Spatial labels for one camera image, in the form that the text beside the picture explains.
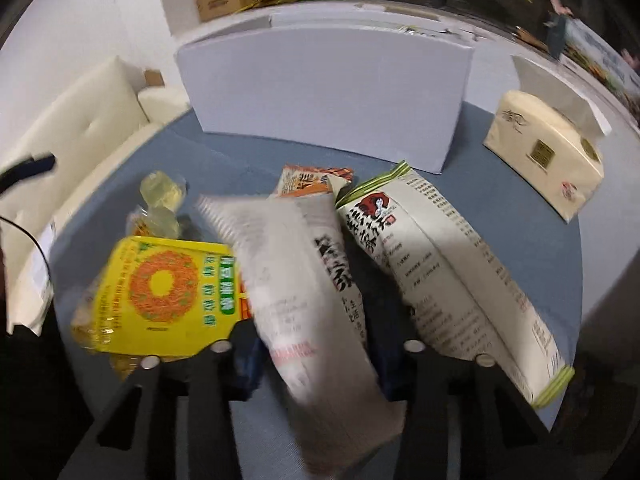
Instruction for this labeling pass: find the printed landscape gift box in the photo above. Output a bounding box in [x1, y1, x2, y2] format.
[544, 0, 639, 125]

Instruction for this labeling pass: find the white open cardboard box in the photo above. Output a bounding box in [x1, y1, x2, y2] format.
[177, 16, 474, 174]

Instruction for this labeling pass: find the white green-edged snack bag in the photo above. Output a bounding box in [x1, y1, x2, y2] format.
[336, 162, 574, 408]

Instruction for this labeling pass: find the yellow sunflower seed bag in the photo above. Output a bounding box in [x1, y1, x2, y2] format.
[70, 236, 250, 359]

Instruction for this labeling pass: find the yellow-green candy bag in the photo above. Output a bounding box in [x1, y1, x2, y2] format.
[126, 170, 189, 240]

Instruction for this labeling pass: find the cream tissue pack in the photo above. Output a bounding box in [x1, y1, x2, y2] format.
[484, 55, 611, 222]

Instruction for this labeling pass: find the orange snack packet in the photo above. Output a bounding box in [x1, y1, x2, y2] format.
[273, 165, 354, 197]

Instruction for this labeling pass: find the blue table mat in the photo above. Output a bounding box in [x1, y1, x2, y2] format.
[49, 102, 586, 480]

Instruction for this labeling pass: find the cream leather sofa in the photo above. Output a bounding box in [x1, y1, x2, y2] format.
[1, 58, 190, 333]

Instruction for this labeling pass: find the white long snack bag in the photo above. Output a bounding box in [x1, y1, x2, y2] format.
[198, 192, 405, 477]

